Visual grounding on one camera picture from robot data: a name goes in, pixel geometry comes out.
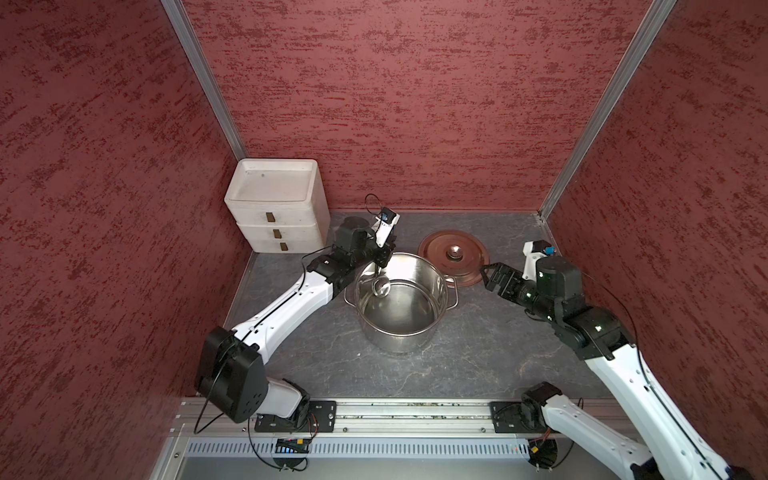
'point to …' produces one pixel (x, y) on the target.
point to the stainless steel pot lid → (459, 254)
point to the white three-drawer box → (281, 205)
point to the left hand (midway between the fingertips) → (391, 241)
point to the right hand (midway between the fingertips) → (490, 280)
